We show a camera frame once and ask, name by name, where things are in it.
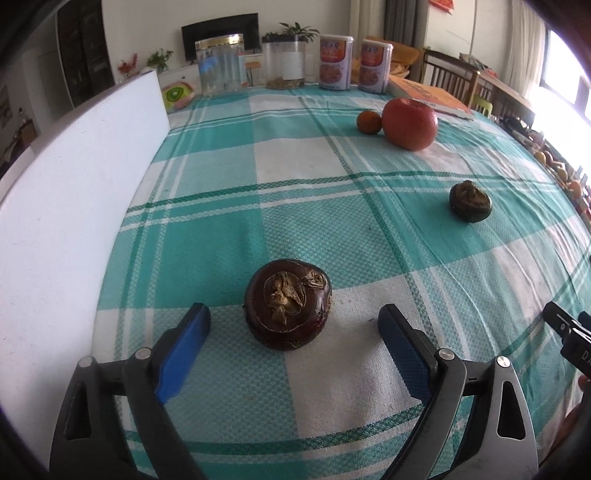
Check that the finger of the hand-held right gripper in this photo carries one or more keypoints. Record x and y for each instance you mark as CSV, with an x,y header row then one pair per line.
x,y
559,321

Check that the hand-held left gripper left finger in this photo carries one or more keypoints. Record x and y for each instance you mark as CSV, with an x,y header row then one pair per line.
x,y
182,350

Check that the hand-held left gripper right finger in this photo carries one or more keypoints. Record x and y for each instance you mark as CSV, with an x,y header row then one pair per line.
x,y
406,355

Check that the large dark water chestnut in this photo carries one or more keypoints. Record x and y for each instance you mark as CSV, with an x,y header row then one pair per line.
x,y
287,307

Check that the person's right hand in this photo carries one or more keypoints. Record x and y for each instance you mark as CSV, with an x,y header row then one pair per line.
x,y
585,383

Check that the orange in fruit bowl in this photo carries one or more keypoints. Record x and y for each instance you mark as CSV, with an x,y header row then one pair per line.
x,y
574,188

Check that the brown water chestnut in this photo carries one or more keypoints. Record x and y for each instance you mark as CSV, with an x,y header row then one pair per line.
x,y
471,202

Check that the teal checked tablecloth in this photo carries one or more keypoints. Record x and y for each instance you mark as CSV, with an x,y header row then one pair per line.
x,y
323,217

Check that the green stool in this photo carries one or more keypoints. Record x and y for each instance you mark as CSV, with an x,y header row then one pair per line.
x,y
482,106

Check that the red apple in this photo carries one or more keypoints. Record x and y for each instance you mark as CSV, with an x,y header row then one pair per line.
x,y
410,123

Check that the wooden side desk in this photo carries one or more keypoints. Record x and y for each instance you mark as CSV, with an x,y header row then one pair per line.
x,y
505,94

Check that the small orange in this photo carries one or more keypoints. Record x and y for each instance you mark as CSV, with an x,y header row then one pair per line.
x,y
368,122

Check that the kiwi print pouch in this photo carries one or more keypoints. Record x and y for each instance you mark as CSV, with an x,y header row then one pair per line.
x,y
176,96

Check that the orange book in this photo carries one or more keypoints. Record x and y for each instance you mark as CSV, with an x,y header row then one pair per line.
x,y
434,97

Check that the dark wooden chair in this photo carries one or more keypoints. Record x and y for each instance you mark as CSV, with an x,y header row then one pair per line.
x,y
450,76

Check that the white curtain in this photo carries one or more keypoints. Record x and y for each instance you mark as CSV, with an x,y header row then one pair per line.
x,y
526,41

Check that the clear glass jar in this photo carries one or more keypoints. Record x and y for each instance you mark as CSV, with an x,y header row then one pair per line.
x,y
219,67

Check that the red flowers in vase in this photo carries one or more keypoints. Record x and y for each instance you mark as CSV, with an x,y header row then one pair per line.
x,y
127,67

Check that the white and pink can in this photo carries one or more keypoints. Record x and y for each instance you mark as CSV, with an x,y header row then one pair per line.
x,y
335,62
376,67

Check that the green plant on cabinet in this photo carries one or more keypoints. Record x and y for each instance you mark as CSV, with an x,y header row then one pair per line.
x,y
159,60

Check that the orange lounge chair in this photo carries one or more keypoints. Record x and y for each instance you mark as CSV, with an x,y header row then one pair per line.
x,y
406,53

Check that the clear plastic jar white label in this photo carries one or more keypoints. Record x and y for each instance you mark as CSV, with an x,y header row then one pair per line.
x,y
283,64

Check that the dark tall cabinet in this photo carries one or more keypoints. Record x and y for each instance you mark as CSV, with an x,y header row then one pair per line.
x,y
85,50

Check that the black television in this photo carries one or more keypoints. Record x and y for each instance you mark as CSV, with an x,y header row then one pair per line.
x,y
217,27

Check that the grey curtain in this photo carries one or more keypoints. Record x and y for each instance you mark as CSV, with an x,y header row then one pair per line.
x,y
404,21

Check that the large green potted plant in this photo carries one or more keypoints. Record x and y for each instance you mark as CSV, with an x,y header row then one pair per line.
x,y
295,31

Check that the red wall hanging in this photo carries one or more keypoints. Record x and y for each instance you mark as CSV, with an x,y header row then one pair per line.
x,y
442,4

